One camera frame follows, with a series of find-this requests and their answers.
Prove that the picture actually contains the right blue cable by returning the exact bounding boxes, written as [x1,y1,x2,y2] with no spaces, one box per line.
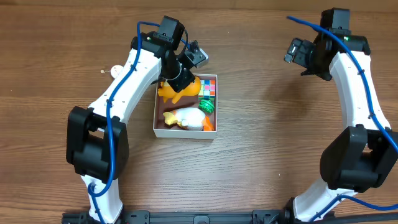
[285,16,398,223]

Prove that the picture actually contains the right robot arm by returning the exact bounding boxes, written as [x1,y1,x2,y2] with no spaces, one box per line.
[280,8,397,223]

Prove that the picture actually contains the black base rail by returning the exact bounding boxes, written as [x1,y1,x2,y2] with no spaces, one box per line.
[62,210,397,224]

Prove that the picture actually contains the left blue cable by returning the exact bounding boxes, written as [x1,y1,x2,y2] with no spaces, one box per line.
[87,21,192,224]

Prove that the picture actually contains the green round plastic toy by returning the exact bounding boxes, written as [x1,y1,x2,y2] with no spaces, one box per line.
[198,99,215,114]

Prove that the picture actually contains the blue cable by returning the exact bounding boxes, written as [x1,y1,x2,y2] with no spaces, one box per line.
[285,16,398,223]
[87,21,192,224]

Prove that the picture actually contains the white box pink interior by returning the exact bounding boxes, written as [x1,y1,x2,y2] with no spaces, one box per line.
[153,74,218,139]

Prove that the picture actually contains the white wooden rattle drum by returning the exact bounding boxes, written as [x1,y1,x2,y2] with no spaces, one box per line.
[100,65,123,79]

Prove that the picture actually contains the orange dinosaur toy figure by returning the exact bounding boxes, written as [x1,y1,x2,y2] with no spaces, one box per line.
[157,76,201,104]

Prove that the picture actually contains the multicolour puzzle cube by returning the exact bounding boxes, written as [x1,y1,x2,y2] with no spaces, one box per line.
[198,80,216,101]

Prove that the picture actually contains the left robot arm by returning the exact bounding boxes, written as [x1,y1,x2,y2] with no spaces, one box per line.
[62,16,195,223]

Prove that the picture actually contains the white duck plush toy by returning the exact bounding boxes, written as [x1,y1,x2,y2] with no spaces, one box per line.
[163,107,215,131]

